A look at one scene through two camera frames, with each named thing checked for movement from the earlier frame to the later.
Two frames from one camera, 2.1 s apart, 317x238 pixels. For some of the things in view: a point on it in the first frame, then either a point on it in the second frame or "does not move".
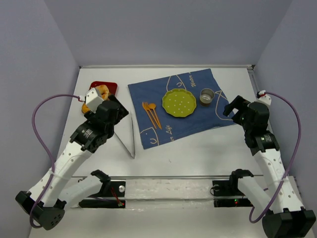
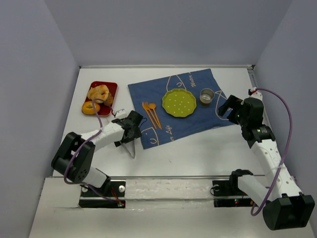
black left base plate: x=116 y=189 does not move
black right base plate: x=227 y=194 does not move
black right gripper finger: x=228 y=109 → x=223 y=109
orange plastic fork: x=144 y=106 does not move
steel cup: x=206 y=96 does not move
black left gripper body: x=119 y=106 → x=127 y=138
